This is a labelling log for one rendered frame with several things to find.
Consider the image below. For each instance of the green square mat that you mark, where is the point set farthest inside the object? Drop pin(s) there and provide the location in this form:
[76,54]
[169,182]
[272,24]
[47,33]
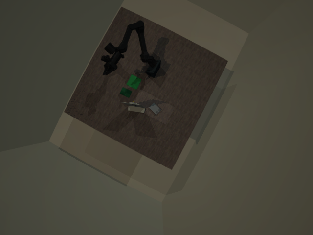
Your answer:
[134,82]

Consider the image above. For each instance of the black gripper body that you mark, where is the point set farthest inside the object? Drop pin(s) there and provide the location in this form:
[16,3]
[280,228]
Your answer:
[113,63]

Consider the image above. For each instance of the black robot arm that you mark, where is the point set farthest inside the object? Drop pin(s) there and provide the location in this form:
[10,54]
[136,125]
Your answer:
[145,58]

